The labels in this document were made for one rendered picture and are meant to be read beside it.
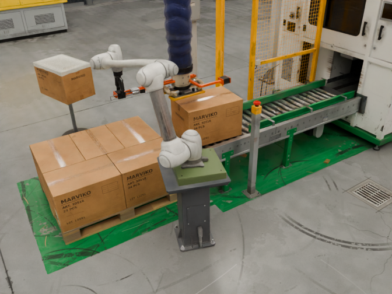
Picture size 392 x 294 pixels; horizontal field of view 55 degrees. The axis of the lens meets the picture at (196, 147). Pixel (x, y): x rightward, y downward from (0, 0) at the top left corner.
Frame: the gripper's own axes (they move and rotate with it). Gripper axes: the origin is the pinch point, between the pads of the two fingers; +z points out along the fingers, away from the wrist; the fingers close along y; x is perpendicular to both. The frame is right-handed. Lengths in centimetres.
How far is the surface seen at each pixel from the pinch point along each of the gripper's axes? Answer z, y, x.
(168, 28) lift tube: -48, -2, -48
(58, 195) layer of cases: 68, -17, 71
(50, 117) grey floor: 122, 253, 25
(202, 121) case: 39, -17, -71
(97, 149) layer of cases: 67, 36, 19
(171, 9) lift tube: -63, -5, -50
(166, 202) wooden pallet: 120, -15, -27
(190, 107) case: 27, -8, -63
